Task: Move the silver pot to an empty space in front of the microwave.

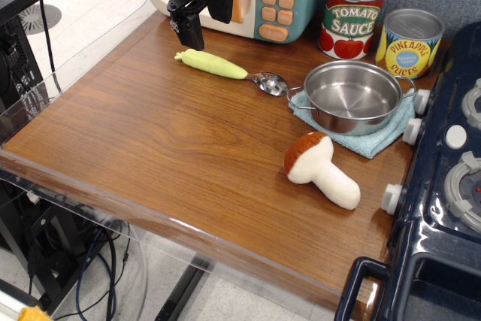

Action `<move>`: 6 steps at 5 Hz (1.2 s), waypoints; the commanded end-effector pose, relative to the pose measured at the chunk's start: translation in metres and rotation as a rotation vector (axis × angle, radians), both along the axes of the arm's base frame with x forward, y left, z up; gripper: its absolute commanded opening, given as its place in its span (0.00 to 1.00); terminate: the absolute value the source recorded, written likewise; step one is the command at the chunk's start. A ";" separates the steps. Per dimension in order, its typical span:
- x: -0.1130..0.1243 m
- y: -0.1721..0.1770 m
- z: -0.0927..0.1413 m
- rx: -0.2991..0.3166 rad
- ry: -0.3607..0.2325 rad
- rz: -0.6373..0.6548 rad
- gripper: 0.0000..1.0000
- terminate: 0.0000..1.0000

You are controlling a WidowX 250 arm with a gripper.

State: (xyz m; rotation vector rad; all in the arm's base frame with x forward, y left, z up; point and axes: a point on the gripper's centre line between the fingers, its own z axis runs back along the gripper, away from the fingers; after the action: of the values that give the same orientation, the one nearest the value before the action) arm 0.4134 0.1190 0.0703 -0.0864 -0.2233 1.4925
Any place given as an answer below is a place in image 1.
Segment spoon with green carrot handle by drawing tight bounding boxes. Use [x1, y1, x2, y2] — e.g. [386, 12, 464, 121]
[174, 49, 289, 96]

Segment black side desk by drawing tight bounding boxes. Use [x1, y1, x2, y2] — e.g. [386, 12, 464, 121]
[1, 0, 49, 143]

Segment small steel pot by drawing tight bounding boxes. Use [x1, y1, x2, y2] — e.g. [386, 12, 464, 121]
[286, 60, 418, 136]

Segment pineapple slices can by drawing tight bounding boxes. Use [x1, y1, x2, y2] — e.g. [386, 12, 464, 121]
[375, 8, 445, 80]

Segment tomato sauce can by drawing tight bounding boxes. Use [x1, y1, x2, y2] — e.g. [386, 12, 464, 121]
[319, 0, 384, 60]

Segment light blue folded cloth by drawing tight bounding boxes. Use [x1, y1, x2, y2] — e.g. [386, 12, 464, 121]
[288, 90, 415, 159]

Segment navy blue toy stove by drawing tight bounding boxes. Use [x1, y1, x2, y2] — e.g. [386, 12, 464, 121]
[335, 23, 480, 320]

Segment black and blue floor cables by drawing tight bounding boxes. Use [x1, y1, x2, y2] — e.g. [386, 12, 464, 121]
[22, 219, 132, 321]

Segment plush brown white mushroom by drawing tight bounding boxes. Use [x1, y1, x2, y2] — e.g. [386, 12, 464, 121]
[283, 132, 361, 210]

